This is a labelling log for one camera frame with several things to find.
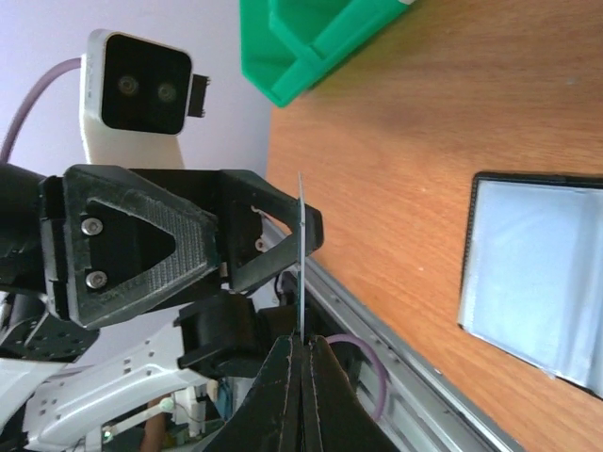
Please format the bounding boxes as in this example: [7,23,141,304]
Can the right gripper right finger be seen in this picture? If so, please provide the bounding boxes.
[301,336,396,452]

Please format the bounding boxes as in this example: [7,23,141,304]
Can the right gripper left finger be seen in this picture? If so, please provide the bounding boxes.
[205,335,302,452]

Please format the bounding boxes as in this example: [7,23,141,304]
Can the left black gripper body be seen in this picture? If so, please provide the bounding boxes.
[37,167,227,321]

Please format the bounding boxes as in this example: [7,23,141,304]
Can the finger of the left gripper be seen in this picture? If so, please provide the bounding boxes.
[63,163,220,331]
[219,169,324,293]

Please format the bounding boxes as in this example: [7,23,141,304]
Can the black card holder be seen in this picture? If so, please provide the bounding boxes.
[457,171,602,397]

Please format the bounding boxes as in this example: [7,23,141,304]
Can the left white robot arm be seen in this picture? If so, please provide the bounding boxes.
[1,164,324,451]

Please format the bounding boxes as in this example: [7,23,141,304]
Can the green plastic tray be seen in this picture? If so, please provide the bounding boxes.
[239,0,412,107]

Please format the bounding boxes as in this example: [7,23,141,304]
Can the aluminium rail frame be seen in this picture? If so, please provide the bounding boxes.
[263,220,529,452]

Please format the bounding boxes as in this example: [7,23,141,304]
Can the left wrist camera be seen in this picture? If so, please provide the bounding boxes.
[79,29,210,170]

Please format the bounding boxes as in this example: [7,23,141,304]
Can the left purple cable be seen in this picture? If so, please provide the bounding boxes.
[0,59,84,164]

